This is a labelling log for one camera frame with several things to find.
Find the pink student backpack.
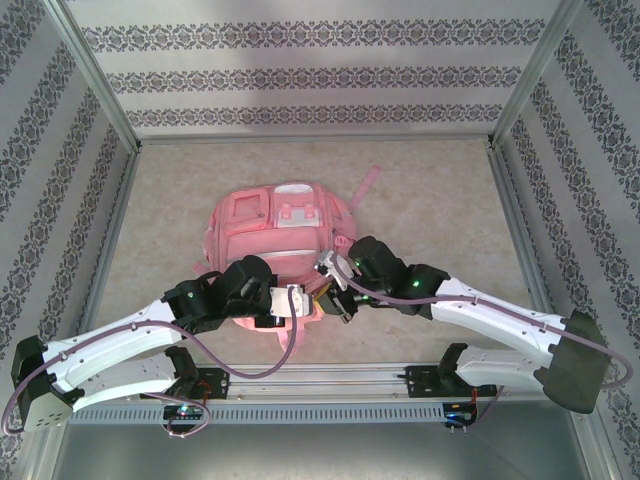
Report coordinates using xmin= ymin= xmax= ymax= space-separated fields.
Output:
xmin=192 ymin=166 xmax=384 ymax=354

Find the grey metal panel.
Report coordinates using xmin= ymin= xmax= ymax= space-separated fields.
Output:
xmin=47 ymin=422 xmax=609 ymax=480

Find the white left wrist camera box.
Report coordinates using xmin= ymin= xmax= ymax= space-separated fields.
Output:
xmin=269 ymin=283 xmax=314 ymax=319

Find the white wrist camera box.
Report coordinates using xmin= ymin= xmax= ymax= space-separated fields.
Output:
xmin=314 ymin=248 xmax=354 ymax=291
xmin=269 ymin=283 xmax=314 ymax=319

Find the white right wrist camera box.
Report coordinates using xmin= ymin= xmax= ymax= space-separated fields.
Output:
xmin=314 ymin=248 xmax=354 ymax=291

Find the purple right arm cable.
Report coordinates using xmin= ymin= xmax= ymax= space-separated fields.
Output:
xmin=332 ymin=257 xmax=634 ymax=436

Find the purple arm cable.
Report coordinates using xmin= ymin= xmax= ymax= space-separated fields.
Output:
xmin=1 ymin=284 xmax=301 ymax=441
xmin=332 ymin=257 xmax=634 ymax=436

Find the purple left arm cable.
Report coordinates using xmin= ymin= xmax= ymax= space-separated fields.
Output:
xmin=1 ymin=284 xmax=301 ymax=441

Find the aluminium mounting rail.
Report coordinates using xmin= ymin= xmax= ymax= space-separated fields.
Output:
xmin=47 ymin=362 xmax=586 ymax=401

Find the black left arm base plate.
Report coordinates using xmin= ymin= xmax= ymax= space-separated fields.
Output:
xmin=139 ymin=367 xmax=231 ymax=401

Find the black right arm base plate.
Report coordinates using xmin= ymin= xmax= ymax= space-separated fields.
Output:
xmin=404 ymin=364 xmax=499 ymax=399

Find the slotted grey cable duct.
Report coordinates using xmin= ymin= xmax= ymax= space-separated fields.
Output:
xmin=67 ymin=403 xmax=446 ymax=425

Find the aluminium side rail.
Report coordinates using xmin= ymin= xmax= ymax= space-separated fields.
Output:
xmin=67 ymin=149 xmax=141 ymax=366
xmin=487 ymin=142 xmax=569 ymax=361

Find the aluminium back rail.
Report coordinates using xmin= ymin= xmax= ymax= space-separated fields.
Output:
xmin=137 ymin=132 xmax=496 ymax=149

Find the aluminium frame post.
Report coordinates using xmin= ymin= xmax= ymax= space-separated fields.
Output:
xmin=43 ymin=0 xmax=144 ymax=154
xmin=489 ymin=0 xmax=586 ymax=151

